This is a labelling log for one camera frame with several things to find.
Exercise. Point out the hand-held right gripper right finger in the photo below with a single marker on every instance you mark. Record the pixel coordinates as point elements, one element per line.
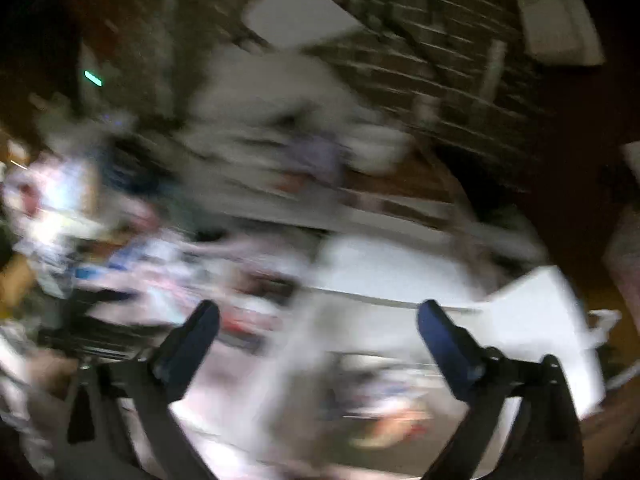
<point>450,355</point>

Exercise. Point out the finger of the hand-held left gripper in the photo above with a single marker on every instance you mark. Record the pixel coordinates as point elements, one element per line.
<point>110,344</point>

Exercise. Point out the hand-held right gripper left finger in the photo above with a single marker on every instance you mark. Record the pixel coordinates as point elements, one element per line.
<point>187,345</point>

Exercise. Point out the white cardboard box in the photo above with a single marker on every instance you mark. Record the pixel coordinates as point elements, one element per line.
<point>440,280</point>

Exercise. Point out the pink printed desk mat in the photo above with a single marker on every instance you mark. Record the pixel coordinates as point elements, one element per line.
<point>240,385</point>

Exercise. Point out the white plush toy plaid hat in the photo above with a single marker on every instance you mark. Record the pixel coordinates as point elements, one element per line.
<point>60,195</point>

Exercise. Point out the stack of books and papers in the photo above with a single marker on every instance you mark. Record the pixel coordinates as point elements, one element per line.
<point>250,180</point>

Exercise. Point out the brown box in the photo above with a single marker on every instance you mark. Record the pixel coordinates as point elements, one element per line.
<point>400,185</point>

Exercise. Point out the panda print bowl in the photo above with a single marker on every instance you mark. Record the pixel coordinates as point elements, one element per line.
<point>382,147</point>

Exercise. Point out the grey cloth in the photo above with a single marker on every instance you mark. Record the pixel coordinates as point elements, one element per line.
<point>312,160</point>

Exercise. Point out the white wall paper sheet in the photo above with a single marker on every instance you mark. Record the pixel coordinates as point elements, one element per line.
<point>300,12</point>

